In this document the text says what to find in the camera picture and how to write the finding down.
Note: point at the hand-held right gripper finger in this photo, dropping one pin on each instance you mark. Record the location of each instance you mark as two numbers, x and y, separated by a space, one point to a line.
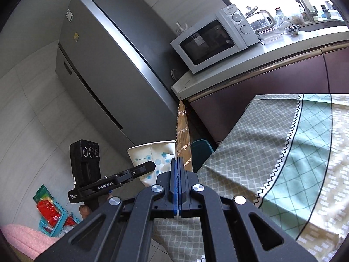
174 176
180 176

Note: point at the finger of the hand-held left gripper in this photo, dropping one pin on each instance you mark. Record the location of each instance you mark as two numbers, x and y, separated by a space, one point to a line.
136 172

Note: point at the white printed paper cup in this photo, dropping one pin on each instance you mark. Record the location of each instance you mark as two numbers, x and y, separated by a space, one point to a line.
147 155

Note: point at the brown gold pastry wrapper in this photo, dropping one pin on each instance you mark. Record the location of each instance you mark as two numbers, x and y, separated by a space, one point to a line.
184 136

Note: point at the person's left forearm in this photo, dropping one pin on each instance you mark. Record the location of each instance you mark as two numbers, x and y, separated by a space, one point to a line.
24 243

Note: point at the person's left hand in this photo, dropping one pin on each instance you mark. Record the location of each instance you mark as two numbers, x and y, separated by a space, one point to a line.
85 213

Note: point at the red snack packets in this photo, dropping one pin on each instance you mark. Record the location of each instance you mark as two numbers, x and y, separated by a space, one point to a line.
47 207

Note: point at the teal plastic basket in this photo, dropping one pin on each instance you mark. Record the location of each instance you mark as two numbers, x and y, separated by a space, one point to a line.
58 223

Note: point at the grey refrigerator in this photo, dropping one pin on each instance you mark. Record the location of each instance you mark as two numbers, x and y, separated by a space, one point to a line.
109 68

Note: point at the patterned tablecloth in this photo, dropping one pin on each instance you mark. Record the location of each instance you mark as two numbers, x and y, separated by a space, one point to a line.
286 169

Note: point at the purple kitchen cabinets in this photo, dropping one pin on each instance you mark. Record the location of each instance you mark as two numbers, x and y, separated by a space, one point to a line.
272 82

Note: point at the white microwave oven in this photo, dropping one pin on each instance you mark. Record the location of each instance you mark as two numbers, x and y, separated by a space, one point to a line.
212 41

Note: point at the kitchen countertop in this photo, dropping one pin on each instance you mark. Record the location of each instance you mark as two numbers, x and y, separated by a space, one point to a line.
286 49

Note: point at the clear glass bowl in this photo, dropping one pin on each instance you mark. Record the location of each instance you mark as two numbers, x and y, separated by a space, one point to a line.
269 35

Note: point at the glass electric kettle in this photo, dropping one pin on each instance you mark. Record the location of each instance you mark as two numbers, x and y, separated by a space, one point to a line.
260 16

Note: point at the blue white ceramic bowl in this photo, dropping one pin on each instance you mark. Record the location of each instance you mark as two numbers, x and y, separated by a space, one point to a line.
292 29

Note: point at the kitchen faucet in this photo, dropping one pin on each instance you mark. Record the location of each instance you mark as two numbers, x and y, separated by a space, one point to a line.
306 8

